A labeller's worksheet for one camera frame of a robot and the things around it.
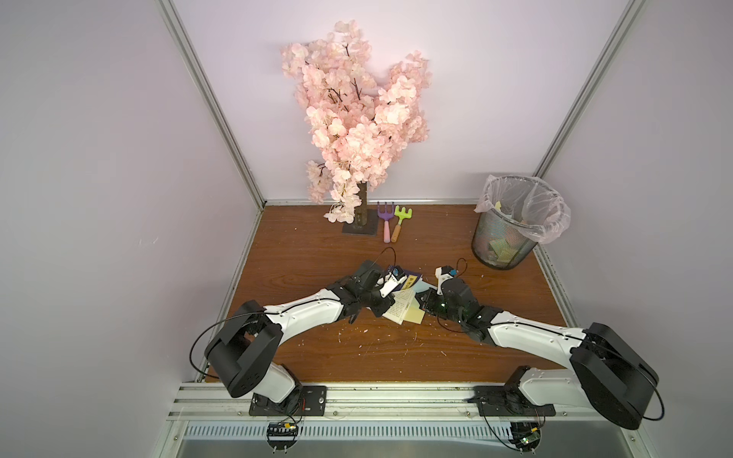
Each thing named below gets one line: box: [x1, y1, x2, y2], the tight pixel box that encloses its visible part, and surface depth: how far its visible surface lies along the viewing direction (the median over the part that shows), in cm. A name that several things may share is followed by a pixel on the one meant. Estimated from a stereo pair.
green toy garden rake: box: [391, 205, 413, 244], surface depth 116 cm
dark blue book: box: [381, 269, 423, 326], surface depth 92 cm
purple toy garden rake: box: [376, 201, 396, 244], surface depth 112 cm
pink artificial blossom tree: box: [281, 20, 431, 227], surface depth 75 cm
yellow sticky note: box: [402, 306, 426, 325], surface depth 88 cm
